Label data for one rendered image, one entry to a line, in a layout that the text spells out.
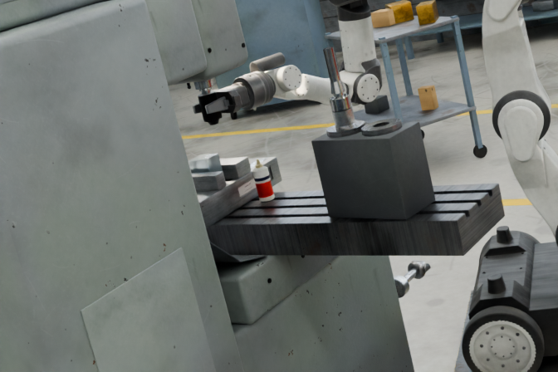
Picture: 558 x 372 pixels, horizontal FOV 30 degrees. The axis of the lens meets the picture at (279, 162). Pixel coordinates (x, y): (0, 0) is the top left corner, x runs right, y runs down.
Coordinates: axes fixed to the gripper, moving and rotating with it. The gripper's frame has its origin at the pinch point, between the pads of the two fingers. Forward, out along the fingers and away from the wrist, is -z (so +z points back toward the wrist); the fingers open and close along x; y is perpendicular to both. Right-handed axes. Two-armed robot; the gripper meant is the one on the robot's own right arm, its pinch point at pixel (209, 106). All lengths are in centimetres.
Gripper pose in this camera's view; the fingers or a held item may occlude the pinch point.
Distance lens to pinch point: 259.8
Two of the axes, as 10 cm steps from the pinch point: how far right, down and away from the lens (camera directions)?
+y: 2.3, 9.5, 2.3
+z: 7.4, -3.2, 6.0
